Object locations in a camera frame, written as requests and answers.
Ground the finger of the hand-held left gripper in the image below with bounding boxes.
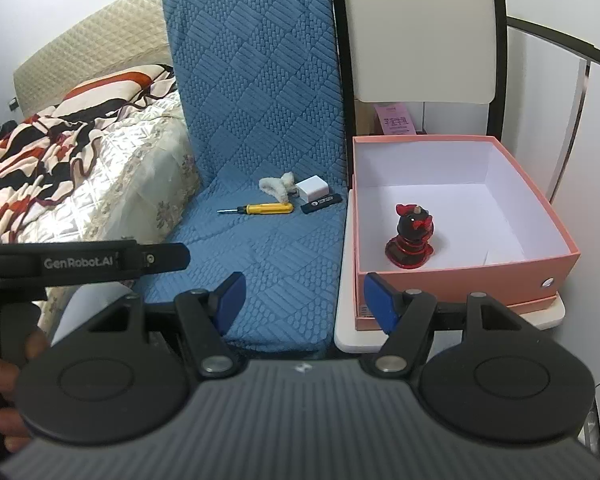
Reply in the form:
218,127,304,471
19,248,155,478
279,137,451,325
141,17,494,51
139,242,191,275

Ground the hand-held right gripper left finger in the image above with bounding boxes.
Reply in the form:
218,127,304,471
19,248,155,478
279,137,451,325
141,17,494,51
82,271,247,379

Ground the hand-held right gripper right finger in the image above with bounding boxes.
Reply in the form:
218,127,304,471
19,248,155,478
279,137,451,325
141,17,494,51
364,272,527,379

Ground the pink cardboard box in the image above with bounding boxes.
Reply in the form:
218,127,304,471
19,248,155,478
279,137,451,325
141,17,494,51
351,134,581,311

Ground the yellow screwdriver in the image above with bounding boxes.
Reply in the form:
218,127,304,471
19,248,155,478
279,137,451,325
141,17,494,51
217,202,295,216

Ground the white charger cube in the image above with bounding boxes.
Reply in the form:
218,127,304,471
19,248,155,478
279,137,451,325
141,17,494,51
296,176,332,204

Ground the beige quilted headboard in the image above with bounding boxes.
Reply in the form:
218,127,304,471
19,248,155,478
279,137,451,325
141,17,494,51
12,0,174,117

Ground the beige fuzzy cloth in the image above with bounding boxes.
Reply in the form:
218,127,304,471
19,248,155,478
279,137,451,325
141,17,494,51
258,172,301,206

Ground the striped red black blanket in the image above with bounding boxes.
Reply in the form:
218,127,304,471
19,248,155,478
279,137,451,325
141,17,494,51
0,64,181,257

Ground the pink paper card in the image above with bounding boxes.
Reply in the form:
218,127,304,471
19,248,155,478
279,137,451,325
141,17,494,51
373,103,414,135

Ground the person's left hand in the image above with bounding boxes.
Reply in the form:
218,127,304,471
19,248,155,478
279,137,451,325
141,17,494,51
0,329,51,454

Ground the white side table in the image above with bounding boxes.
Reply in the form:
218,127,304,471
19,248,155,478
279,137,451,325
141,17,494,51
333,187,567,357

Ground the red black figurine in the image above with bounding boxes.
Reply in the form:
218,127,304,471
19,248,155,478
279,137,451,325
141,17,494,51
384,203,436,269

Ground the beige embroidered bedspread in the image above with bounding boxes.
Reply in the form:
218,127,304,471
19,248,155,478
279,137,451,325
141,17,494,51
30,91,204,313

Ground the cream panel with black frame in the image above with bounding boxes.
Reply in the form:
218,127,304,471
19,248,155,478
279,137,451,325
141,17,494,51
327,0,509,137

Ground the black flash drive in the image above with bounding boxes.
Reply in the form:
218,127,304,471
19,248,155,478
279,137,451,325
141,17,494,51
301,193,344,215

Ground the blue quilted sofa cover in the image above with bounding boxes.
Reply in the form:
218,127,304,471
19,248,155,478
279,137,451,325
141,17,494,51
132,0,354,361

